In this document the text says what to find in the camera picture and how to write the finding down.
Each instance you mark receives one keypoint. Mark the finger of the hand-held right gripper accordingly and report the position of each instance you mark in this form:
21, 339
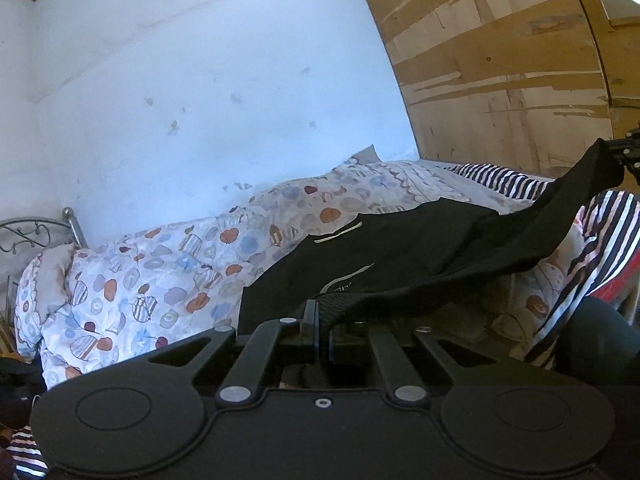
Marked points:
627, 150

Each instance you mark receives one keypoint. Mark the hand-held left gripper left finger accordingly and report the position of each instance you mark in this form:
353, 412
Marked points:
265, 345

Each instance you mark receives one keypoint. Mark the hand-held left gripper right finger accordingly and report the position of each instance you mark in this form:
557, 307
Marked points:
395, 360

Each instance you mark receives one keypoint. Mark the black sweater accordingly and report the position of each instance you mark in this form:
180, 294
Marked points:
425, 245

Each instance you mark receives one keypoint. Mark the dark clothes pile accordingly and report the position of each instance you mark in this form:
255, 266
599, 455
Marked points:
17, 390

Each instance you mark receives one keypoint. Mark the striped bedsheet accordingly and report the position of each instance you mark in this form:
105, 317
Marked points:
607, 230

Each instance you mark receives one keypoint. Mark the patterned quilt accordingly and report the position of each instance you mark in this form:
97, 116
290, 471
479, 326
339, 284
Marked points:
150, 285

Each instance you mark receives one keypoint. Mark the red cloth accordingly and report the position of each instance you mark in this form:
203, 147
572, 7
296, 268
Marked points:
617, 287

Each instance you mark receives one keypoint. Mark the wooden board panel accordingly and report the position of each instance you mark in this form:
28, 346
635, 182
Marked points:
500, 70

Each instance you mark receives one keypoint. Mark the grey pillow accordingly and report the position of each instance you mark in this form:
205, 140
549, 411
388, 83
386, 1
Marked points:
369, 154

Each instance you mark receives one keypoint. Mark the metal headboard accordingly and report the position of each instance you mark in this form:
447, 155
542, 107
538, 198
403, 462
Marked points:
75, 227

